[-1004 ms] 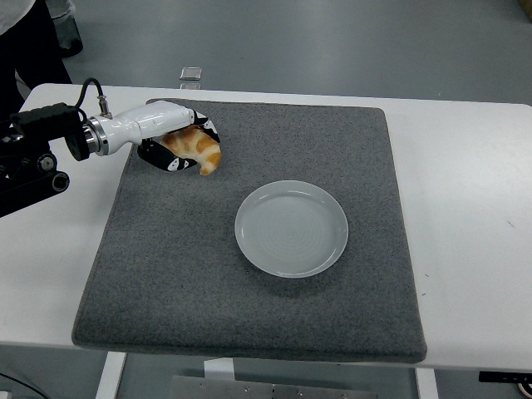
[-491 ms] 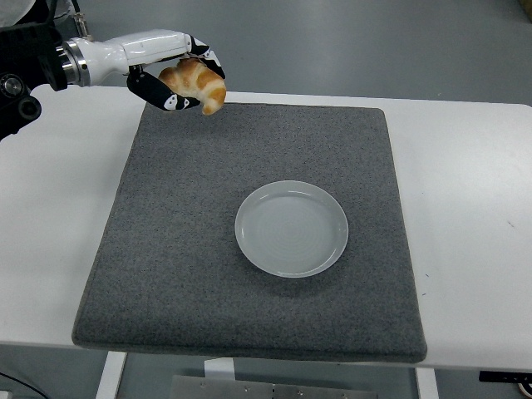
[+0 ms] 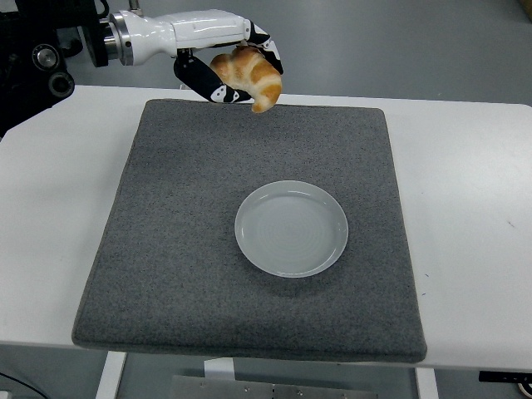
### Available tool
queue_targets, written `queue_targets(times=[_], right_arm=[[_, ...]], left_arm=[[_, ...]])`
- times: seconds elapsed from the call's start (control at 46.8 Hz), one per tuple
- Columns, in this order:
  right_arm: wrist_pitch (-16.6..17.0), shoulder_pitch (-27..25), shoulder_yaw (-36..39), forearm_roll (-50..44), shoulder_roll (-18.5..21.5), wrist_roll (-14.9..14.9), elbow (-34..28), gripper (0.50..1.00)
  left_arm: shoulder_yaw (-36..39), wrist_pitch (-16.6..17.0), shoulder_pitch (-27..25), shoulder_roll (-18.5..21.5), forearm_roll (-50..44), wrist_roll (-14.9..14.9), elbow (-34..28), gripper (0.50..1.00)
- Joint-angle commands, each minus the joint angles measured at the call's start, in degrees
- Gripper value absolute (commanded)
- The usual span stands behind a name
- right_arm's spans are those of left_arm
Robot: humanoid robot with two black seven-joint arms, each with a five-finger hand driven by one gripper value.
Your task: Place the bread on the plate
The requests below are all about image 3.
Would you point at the black table control panel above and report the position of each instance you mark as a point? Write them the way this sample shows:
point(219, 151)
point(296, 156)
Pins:
point(505, 376)

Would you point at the golden croissant bread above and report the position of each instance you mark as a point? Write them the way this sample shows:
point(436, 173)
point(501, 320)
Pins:
point(253, 75)

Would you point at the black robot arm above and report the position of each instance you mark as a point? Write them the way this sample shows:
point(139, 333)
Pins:
point(29, 50)

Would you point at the white table leg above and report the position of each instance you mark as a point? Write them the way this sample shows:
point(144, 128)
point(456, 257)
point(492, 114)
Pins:
point(427, 384)
point(110, 374)

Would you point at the round light grey plate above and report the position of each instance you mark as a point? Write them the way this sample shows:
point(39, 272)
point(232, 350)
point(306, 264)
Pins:
point(291, 228)

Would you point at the grey felt mat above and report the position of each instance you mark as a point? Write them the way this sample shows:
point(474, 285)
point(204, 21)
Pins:
point(208, 291)

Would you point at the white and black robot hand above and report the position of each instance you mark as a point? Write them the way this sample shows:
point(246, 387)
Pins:
point(191, 31)

